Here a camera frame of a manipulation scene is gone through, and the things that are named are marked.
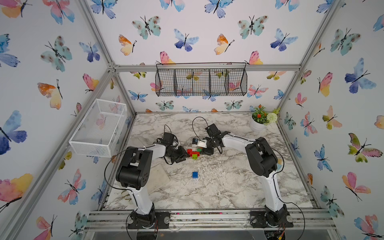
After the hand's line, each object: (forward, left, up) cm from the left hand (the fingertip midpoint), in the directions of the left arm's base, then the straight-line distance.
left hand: (189, 155), depth 95 cm
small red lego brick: (+2, 0, +1) cm, 2 cm away
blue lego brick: (-13, -3, 0) cm, 13 cm away
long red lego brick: (+2, -3, 0) cm, 4 cm away
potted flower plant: (+19, -46, +12) cm, 51 cm away
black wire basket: (+40, -8, +29) cm, 50 cm away
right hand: (+7, -9, 0) cm, 11 cm away
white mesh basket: (+7, +51, +17) cm, 54 cm away
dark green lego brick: (+2, -6, +2) cm, 7 cm away
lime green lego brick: (-1, -3, 0) cm, 3 cm away
